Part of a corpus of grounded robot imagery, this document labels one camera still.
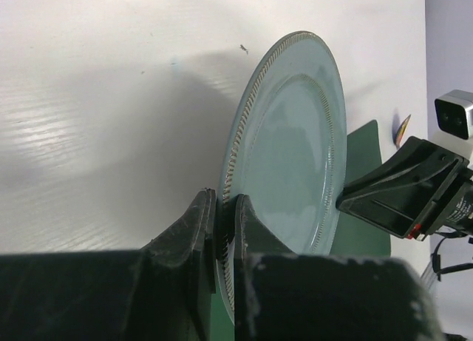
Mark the gold iridescent spoon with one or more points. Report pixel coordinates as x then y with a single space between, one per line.
398 129

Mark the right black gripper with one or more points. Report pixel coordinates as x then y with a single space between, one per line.
421 188

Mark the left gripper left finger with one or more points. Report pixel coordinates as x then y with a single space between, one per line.
159 292

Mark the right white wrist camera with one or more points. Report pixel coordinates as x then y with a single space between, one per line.
454 113

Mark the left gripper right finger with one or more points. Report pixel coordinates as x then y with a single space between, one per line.
280 295

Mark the teal round plate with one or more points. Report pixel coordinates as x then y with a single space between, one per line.
287 150

